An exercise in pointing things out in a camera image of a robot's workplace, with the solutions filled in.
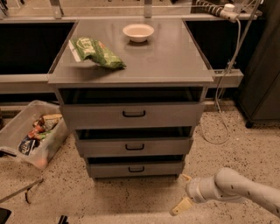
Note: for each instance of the dark grey side cabinet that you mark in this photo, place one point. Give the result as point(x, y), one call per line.
point(259, 94)

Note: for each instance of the tan snack packet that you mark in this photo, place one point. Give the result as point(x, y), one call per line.
point(48, 122)

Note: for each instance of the grey middle drawer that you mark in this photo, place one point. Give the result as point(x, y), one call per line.
point(134, 147)

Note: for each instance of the grey top drawer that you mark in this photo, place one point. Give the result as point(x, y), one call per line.
point(132, 115)

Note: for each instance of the grey bottom drawer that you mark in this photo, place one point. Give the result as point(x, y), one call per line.
point(100, 171)

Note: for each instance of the black device corner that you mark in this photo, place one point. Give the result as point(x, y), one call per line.
point(4, 215)

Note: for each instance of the white power strip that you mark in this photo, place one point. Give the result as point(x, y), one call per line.
point(226, 12)

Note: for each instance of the black floor object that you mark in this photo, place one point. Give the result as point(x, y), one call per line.
point(63, 220)

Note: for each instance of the grey drawer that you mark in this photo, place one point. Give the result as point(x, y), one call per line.
point(100, 171)
point(134, 147)
point(132, 115)

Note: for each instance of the grey drawer cabinet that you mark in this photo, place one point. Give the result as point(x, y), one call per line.
point(167, 68)

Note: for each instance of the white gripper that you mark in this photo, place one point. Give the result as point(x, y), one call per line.
point(193, 189)

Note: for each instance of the blue snack packet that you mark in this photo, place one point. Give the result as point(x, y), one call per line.
point(26, 146)

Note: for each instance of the green chip bag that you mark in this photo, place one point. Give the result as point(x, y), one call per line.
point(85, 48)

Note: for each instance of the white bowl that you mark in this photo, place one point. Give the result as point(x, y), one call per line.
point(138, 32)

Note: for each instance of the clear plastic storage bin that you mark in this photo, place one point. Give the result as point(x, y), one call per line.
point(47, 142)

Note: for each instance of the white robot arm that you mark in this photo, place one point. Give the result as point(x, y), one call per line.
point(228, 185)

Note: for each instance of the red snack packet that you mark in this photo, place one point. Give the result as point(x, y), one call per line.
point(36, 130)

